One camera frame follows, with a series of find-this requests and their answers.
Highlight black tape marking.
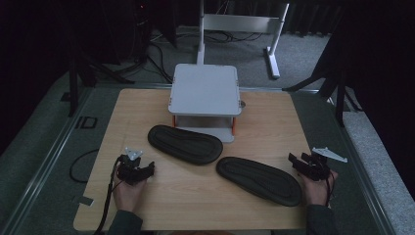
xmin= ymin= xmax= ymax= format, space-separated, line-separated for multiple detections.
xmin=75 ymin=116 xmax=98 ymax=129

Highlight white metal stand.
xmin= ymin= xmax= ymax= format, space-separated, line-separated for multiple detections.
xmin=196 ymin=0 xmax=291 ymax=80

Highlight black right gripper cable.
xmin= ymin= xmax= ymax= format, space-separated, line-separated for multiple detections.
xmin=324 ymin=169 xmax=337 ymax=209

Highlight person's right hand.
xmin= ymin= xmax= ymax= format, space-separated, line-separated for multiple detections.
xmin=298 ymin=169 xmax=339 ymax=208

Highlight black slipper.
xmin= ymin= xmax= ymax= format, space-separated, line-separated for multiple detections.
xmin=147 ymin=124 xmax=224 ymax=165
xmin=215 ymin=156 xmax=302 ymax=208

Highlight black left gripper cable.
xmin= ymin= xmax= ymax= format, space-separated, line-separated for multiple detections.
xmin=93 ymin=158 xmax=121 ymax=235

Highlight black tripod stand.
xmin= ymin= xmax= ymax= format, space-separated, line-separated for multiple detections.
xmin=282 ymin=32 xmax=363 ymax=128
xmin=67 ymin=48 xmax=135 ymax=118

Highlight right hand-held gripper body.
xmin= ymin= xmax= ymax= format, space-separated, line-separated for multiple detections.
xmin=301 ymin=146 xmax=348 ymax=182

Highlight black looped cable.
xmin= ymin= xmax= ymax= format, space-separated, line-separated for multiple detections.
xmin=69 ymin=149 xmax=100 ymax=184

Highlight black floor cables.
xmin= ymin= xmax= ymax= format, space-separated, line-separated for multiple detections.
xmin=143 ymin=30 xmax=265 ymax=84

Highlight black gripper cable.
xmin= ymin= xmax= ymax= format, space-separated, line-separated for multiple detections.
xmin=324 ymin=169 xmax=337 ymax=209
xmin=93 ymin=158 xmax=121 ymax=235

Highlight person's left hand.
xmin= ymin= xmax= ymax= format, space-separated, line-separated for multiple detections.
xmin=112 ymin=178 xmax=148 ymax=213

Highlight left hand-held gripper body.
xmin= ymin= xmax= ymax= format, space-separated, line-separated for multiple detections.
xmin=115 ymin=147 xmax=146 ymax=186

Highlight grey two-tier shoe rack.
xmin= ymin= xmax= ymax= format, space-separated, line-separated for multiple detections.
xmin=167 ymin=63 xmax=243 ymax=144

